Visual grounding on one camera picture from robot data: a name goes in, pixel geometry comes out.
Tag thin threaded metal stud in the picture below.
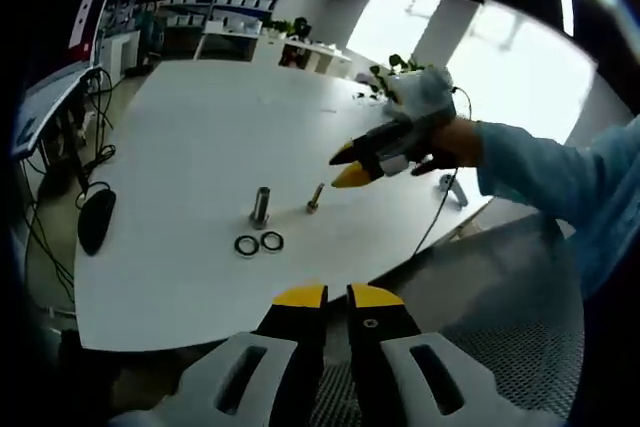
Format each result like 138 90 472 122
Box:
305 181 326 215

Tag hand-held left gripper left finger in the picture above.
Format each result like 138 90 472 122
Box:
107 282 330 427

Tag white wall sign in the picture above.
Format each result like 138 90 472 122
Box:
68 0 101 48

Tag thick threaded metal stud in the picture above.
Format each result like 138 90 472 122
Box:
248 186 273 231

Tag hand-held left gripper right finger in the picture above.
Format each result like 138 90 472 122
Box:
346 282 559 427

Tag white side desk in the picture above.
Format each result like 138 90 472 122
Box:
12 66 101 158

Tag person's right hand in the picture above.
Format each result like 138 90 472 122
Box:
409 116 484 178

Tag low white cabinet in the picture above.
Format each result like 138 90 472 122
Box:
99 29 141 81

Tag green potted plant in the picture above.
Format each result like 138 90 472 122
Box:
369 53 436 98

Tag white counter cabinet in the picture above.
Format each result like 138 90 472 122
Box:
194 21 354 76

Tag white handheld controller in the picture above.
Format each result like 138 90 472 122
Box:
438 174 471 208

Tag thin gripper cable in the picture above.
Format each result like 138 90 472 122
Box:
412 85 474 256

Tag mesh office chair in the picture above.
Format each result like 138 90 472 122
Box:
309 211 586 423

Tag small green counter plant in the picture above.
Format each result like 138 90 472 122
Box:
264 17 296 38

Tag black oval object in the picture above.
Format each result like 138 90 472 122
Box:
77 189 117 257

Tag black floor cables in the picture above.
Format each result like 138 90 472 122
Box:
24 66 117 303

